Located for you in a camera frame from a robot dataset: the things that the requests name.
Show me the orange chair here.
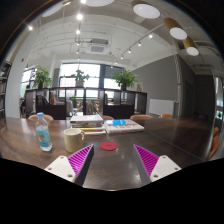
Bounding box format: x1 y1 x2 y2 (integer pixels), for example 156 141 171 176
130 114 153 120
101 115 114 120
28 114 54 121
208 127 220 160

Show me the right potted green plant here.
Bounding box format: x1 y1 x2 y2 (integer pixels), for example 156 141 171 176
113 69 137 90

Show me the round ceiling lamp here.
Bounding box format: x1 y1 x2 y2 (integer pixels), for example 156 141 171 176
163 18 187 40
131 0 160 19
183 37 199 56

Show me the cream ceramic mug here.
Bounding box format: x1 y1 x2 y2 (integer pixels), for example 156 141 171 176
64 128 85 153

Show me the ceiling air conditioner unit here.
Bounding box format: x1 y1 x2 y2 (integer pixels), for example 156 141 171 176
88 38 109 54

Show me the white radiator panel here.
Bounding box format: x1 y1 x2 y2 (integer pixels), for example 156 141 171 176
149 99 175 115

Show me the orange chair right side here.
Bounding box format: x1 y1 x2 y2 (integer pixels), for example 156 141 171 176
208 127 220 160

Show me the middle potted green plant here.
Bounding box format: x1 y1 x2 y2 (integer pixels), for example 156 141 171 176
72 69 90 87

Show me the potted green plant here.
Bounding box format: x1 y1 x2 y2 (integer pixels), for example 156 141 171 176
72 69 90 87
113 69 137 90
33 65 52 89

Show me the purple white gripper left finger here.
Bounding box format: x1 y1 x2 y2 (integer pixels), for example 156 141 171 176
45 144 94 186

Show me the dark wooden shelf unit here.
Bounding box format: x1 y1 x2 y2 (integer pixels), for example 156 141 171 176
25 87 147 120

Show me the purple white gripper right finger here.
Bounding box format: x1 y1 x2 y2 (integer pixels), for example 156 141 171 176
133 145 180 185

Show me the bookshelf at left wall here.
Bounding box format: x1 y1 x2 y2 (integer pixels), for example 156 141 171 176
0 61 12 119

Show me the red round coaster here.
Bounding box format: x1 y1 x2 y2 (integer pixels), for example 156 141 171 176
100 141 118 151

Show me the orange chair centre right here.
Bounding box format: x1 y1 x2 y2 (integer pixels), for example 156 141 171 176
130 114 153 120

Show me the white book with blue cover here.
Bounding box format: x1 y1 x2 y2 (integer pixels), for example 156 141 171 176
104 119 144 134

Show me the orange chair far left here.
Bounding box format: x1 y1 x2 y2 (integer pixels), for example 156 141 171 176
28 114 54 121

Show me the left potted green plant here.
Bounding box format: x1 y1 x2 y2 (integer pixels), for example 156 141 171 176
33 65 52 89

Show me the stack of books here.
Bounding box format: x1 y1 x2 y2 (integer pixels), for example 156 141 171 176
70 115 105 134

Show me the clear plastic water bottle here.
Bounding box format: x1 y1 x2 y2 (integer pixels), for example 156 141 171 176
35 118 52 152

